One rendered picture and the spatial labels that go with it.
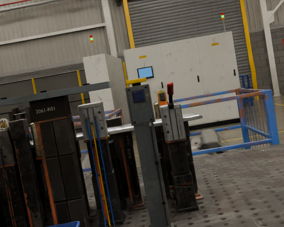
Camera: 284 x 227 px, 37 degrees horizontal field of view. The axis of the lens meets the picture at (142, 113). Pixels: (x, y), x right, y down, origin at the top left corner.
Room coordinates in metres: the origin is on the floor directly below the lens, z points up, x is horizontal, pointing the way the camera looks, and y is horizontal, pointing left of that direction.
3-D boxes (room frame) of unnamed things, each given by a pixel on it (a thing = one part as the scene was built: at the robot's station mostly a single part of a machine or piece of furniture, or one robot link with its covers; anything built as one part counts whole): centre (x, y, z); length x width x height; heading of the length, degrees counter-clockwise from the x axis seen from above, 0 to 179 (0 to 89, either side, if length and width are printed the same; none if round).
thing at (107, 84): (1.25, 0.26, 1.16); 0.37 x 0.14 x 0.02; 91
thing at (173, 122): (1.43, -0.10, 0.88); 0.11 x 0.10 x 0.36; 1
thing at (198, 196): (1.59, -0.13, 0.84); 0.18 x 0.06 x 0.29; 1
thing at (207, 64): (9.60, -1.04, 1.22); 2.40 x 0.54 x 2.45; 87
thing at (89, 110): (1.42, 0.17, 0.90); 0.13 x 0.10 x 0.41; 1
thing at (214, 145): (3.89, -0.64, 0.47); 1.20 x 0.80 x 0.95; 178
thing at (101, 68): (10.62, 0.71, 1.22); 2.40 x 0.54 x 2.45; 173
